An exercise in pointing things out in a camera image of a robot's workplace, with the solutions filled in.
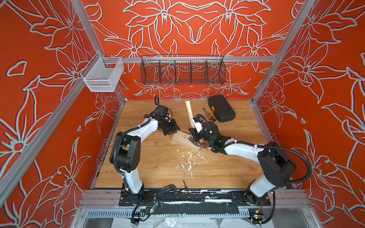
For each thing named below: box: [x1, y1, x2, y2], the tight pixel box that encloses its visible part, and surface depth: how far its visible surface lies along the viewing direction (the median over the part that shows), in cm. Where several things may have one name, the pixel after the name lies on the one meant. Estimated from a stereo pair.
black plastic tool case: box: [208, 95, 236, 123], surface depth 109 cm
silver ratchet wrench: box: [202, 107, 212, 121], surface depth 112 cm
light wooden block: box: [171, 130, 201, 152], surface depth 94 cm
